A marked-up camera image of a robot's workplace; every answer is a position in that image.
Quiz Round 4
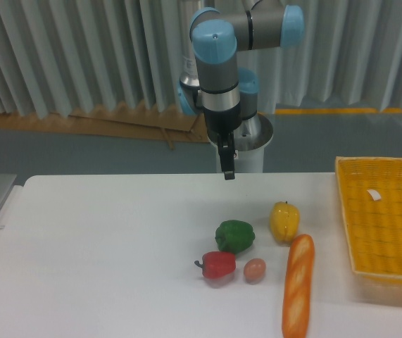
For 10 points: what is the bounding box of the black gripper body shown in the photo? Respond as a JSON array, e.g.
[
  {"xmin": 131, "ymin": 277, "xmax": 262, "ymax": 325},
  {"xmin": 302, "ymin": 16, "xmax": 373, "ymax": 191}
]
[{"xmin": 203, "ymin": 104, "xmax": 241, "ymax": 145}]

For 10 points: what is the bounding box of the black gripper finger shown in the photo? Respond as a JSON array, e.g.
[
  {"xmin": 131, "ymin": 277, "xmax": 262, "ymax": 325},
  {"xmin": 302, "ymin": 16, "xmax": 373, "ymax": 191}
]
[{"xmin": 217, "ymin": 133, "xmax": 235, "ymax": 180}]

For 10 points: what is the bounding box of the green bell pepper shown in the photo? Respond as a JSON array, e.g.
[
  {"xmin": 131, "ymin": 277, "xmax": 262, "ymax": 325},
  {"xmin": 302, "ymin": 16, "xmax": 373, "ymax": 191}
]
[{"xmin": 215, "ymin": 220, "xmax": 256, "ymax": 255}]

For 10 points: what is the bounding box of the yellow bell pepper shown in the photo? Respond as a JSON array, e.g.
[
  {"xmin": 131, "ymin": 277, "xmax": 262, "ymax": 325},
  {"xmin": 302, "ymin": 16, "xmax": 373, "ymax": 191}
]
[{"xmin": 270, "ymin": 201, "xmax": 300, "ymax": 243}]

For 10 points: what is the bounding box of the red bell pepper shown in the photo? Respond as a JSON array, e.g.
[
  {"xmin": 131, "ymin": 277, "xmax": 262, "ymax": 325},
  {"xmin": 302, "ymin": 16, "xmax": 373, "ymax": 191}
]
[{"xmin": 194, "ymin": 251, "xmax": 236, "ymax": 280}]

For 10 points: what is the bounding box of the brown egg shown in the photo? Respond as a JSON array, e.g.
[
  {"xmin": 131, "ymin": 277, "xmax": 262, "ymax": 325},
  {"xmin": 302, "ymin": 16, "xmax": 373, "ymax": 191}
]
[{"xmin": 243, "ymin": 258, "xmax": 266, "ymax": 282}]

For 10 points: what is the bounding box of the orange baguette bread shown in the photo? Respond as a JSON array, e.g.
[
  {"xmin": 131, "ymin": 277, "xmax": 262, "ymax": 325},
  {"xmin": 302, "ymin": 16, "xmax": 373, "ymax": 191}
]
[{"xmin": 282, "ymin": 234, "xmax": 315, "ymax": 337}]

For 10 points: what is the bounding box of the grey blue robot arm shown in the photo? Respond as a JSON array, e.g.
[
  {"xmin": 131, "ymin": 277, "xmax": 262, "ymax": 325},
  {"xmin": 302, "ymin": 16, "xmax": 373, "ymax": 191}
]
[{"xmin": 177, "ymin": 1, "xmax": 305, "ymax": 180}]

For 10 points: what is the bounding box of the yellow woven basket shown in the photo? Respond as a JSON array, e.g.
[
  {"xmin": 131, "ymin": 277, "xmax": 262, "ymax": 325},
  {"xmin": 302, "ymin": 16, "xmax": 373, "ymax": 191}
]
[{"xmin": 335, "ymin": 156, "xmax": 402, "ymax": 284}]

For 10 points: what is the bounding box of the brown cardboard sheet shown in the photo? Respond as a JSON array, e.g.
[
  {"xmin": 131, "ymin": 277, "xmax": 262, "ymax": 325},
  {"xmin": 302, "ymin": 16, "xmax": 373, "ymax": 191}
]
[{"xmin": 0, "ymin": 103, "xmax": 208, "ymax": 149}]

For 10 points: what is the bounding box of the white paper label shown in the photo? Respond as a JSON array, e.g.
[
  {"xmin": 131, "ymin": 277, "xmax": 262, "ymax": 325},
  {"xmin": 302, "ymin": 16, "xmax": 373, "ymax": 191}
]
[{"xmin": 367, "ymin": 189, "xmax": 382, "ymax": 201}]

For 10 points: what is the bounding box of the grey pleated curtain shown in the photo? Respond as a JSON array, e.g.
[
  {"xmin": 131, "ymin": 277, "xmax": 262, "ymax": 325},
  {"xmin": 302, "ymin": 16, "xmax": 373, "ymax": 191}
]
[{"xmin": 0, "ymin": 1, "xmax": 402, "ymax": 117}]

